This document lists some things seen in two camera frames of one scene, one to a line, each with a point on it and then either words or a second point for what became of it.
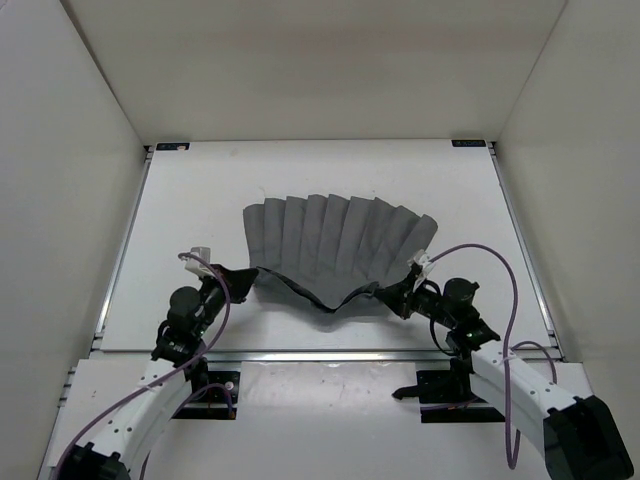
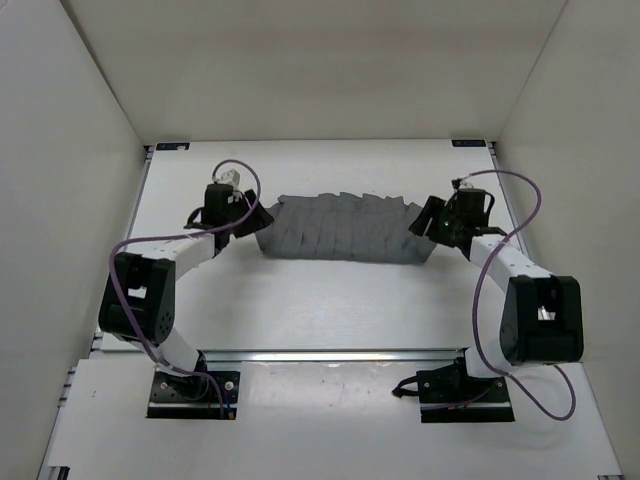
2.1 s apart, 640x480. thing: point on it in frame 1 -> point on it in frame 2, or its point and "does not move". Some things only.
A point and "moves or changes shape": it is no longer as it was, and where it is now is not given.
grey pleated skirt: x=334 y=247 moves or changes shape
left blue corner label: x=172 y=146 does not move
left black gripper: x=241 y=281 -> x=261 y=219
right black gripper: x=399 y=298 -> x=435 y=207
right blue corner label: x=468 y=143 does not move
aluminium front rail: x=388 y=357 does not move
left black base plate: x=228 y=379 does not move
